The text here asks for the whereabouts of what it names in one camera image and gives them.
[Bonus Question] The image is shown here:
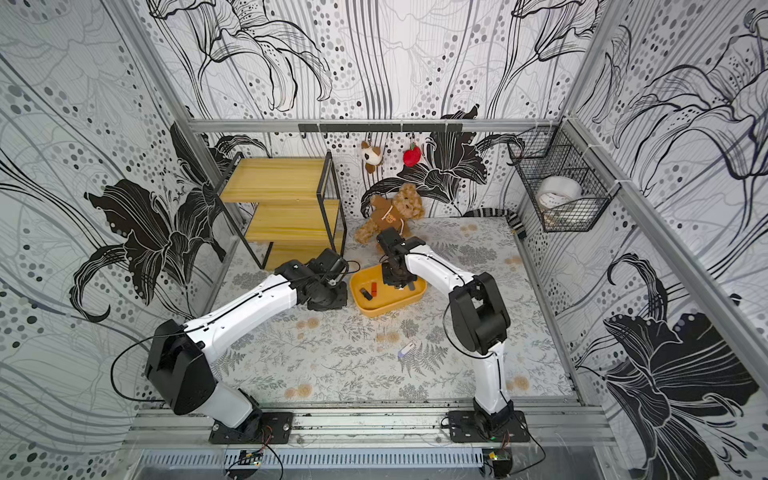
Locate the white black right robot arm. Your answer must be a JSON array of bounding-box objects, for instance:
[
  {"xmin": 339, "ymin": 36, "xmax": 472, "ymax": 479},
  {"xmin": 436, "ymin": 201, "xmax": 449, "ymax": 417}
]
[{"xmin": 377, "ymin": 228, "xmax": 514, "ymax": 439}]

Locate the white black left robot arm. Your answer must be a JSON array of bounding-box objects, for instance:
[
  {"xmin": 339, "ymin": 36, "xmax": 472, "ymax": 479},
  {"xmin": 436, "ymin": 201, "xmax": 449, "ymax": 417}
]
[{"xmin": 145, "ymin": 249, "xmax": 349, "ymax": 434}]

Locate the yellow plastic storage box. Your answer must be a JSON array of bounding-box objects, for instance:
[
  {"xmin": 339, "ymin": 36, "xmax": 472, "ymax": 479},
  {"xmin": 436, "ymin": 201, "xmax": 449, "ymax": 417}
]
[{"xmin": 349, "ymin": 265, "xmax": 428, "ymax": 318}]

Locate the brown teddy bear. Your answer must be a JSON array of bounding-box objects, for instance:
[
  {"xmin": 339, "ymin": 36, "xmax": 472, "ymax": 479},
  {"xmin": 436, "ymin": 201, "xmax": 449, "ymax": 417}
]
[{"xmin": 354, "ymin": 183, "xmax": 425, "ymax": 244}]

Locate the striped black white plush tail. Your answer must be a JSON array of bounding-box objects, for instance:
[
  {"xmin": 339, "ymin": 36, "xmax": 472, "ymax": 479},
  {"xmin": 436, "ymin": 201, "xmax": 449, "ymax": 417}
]
[{"xmin": 463, "ymin": 207, "xmax": 527, "ymax": 240}]

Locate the red hanging strawberry plush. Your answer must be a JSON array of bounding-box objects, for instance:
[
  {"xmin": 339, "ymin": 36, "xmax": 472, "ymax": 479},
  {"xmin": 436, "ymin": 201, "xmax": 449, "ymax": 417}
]
[{"xmin": 403, "ymin": 142, "xmax": 422, "ymax": 168}]

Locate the small hanging dog plush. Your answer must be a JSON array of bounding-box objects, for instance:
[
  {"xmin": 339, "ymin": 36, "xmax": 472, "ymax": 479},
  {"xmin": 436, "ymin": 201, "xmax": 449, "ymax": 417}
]
[{"xmin": 361, "ymin": 141, "xmax": 382, "ymax": 174}]

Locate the white tape roll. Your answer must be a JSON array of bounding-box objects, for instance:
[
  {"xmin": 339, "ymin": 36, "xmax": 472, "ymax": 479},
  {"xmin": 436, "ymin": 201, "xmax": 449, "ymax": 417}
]
[{"xmin": 535, "ymin": 176, "xmax": 583, "ymax": 210}]

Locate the small green circuit board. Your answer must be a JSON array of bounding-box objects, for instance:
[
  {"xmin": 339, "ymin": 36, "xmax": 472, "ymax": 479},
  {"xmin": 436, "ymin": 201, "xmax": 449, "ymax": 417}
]
[{"xmin": 237, "ymin": 450, "xmax": 264, "ymax": 469}]

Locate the wooden shelf black metal frame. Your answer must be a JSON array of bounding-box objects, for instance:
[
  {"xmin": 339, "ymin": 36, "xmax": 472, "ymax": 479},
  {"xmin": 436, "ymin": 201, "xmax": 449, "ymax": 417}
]
[{"xmin": 220, "ymin": 152, "xmax": 347, "ymax": 270}]

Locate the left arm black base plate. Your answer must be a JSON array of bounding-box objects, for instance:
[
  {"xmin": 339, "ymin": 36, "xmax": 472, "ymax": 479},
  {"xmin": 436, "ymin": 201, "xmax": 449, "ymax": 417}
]
[{"xmin": 209, "ymin": 411, "xmax": 294, "ymax": 445}]

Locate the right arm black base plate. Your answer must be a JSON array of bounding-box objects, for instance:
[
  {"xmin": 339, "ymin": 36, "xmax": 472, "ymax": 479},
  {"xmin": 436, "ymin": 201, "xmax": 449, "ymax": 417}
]
[{"xmin": 446, "ymin": 410, "xmax": 531, "ymax": 444}]

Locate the black wire wall basket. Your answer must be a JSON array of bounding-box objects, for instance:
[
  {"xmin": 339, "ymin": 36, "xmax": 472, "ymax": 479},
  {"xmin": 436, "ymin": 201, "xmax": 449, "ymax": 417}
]
[{"xmin": 507, "ymin": 127, "xmax": 614, "ymax": 233}]

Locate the white slotted cable duct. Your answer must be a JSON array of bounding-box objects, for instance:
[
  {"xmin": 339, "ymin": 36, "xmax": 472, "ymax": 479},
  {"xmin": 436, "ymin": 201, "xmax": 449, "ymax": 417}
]
[{"xmin": 138, "ymin": 448, "xmax": 485, "ymax": 471}]

